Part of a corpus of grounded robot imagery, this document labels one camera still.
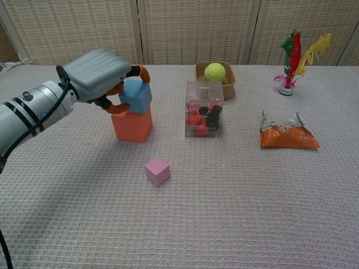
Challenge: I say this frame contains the orange snack bag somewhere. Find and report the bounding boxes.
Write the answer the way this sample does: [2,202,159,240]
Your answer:
[260,109,320,150]

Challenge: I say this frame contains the blue foam cube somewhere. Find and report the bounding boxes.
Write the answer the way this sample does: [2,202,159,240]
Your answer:
[118,80,153,115]

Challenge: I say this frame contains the woven folding screen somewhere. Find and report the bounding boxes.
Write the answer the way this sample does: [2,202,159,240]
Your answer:
[0,0,359,67]

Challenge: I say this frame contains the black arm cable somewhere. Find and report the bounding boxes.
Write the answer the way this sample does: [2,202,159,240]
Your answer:
[0,65,72,269]

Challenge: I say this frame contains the beige woven tablecloth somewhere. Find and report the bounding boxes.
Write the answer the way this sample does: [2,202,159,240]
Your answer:
[0,60,359,269]

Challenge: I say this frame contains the large orange foam cube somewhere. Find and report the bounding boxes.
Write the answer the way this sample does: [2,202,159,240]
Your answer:
[111,106,153,143]

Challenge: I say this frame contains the small pink foam cube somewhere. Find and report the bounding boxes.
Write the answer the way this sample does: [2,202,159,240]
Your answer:
[145,156,171,187]

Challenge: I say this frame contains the yellow tennis ball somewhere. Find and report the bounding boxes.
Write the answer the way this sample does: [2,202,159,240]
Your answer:
[204,62,227,82]

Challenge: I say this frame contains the left robot hand, orange fingertips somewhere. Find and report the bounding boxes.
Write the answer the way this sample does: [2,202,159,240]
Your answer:
[56,48,151,115]

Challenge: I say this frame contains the clear plastic box of clips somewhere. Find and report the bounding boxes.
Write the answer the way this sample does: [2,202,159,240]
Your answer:
[185,81,224,139]

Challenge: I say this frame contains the brown rounded tray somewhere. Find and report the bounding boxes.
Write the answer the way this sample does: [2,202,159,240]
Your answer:
[195,61,236,101]

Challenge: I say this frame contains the colourful feather shuttlecock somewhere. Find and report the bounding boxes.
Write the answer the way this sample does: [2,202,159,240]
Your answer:
[274,29,332,97]

